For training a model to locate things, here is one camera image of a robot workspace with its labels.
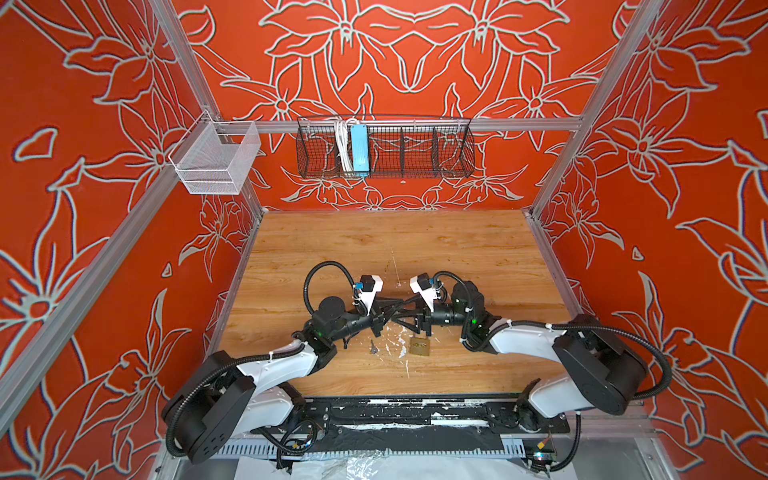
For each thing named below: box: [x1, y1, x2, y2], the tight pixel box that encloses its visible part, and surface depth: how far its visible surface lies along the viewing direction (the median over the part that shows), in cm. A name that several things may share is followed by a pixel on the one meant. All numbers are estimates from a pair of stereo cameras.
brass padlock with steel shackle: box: [408, 334, 430, 356], surface depth 86 cm
